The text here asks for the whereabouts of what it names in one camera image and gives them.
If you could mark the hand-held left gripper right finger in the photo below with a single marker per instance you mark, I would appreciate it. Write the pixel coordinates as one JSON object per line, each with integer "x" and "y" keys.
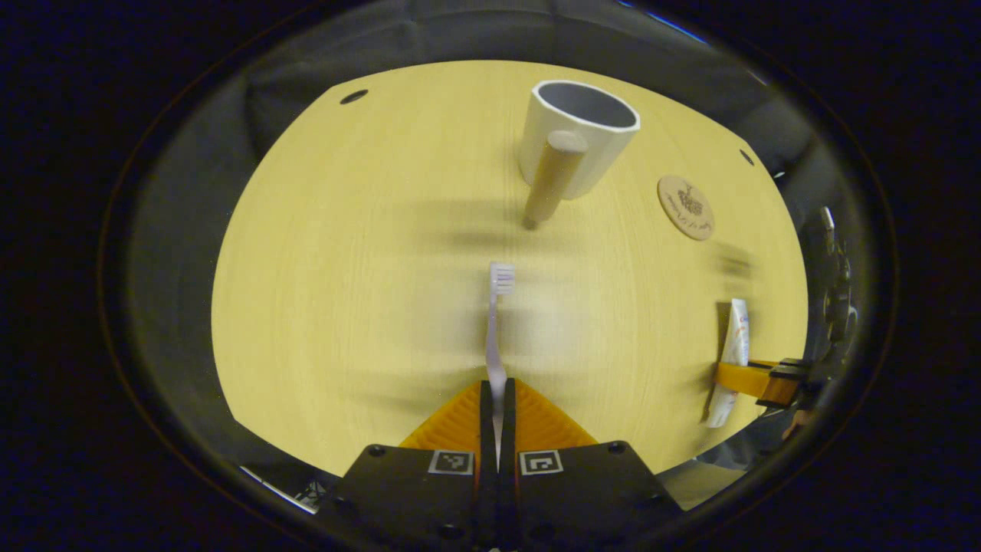
{"x": 509, "y": 429}

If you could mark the round wooden coaster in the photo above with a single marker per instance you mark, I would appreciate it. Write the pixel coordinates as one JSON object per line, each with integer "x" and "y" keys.
{"x": 686, "y": 207}

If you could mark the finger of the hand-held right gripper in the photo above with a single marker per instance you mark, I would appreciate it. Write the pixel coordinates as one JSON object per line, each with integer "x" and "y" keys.
{"x": 743, "y": 376}

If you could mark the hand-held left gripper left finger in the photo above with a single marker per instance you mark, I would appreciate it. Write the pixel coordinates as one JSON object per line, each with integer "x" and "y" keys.
{"x": 486, "y": 429}

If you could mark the light wooden desktop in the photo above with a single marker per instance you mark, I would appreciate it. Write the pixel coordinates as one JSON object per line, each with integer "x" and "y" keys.
{"x": 345, "y": 307}

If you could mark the white toothbrush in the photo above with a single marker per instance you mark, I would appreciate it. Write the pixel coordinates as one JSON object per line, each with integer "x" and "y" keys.
{"x": 494, "y": 337}

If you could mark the white toothpaste tube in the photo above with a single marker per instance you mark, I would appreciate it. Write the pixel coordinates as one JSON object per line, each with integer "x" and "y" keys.
{"x": 737, "y": 330}

